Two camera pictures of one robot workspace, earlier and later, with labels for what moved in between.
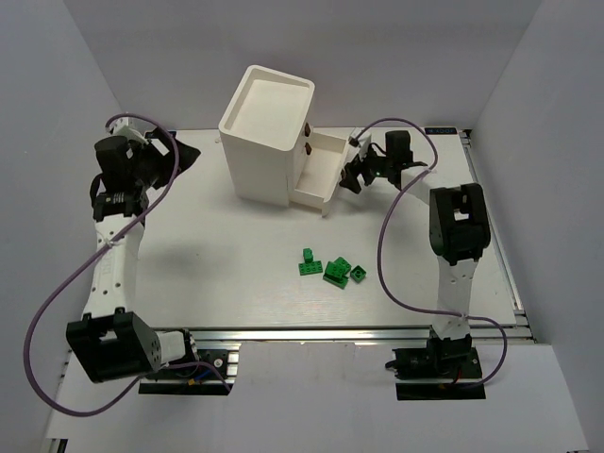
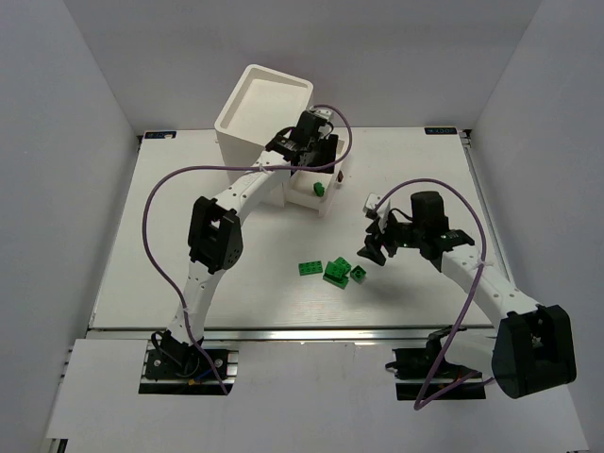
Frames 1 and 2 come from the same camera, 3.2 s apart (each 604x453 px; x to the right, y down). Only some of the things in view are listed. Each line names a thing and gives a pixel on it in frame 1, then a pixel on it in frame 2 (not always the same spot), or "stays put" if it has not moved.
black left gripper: x=165 y=154 -> x=325 y=154
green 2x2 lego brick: x=310 y=268 stays put
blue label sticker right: x=440 y=130 stays put
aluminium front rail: x=373 y=334 stays put
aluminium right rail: x=507 y=267 stays put
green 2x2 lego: x=358 y=274 stays put
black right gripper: x=360 y=166 -> x=380 y=241
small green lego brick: x=308 y=255 -> x=319 y=189
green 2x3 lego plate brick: x=340 y=280 stays put
